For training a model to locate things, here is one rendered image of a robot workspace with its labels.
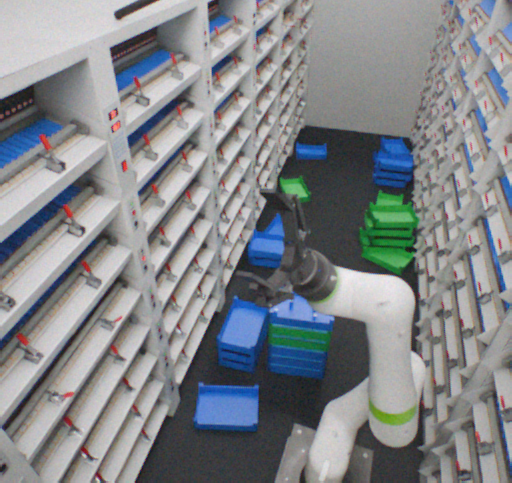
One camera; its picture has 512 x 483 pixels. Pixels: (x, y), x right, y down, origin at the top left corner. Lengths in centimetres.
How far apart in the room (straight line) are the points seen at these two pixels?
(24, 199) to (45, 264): 19
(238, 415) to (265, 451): 21
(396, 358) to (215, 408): 142
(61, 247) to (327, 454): 103
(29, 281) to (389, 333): 81
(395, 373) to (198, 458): 133
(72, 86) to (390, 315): 94
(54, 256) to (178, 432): 131
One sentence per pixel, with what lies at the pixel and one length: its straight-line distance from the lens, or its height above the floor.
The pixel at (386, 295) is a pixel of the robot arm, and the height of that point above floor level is 138.
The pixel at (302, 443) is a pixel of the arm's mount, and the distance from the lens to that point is 180.
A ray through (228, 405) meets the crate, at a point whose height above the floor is 0.
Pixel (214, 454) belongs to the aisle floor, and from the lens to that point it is 216.
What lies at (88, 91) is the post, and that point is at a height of 161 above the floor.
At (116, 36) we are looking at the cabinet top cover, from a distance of 125.
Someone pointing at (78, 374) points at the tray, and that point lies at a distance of 138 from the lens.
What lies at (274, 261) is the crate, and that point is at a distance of 285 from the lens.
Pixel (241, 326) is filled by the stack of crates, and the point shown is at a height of 16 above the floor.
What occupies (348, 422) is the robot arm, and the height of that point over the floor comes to 62.
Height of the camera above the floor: 197
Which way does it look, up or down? 38 degrees down
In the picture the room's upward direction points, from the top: straight up
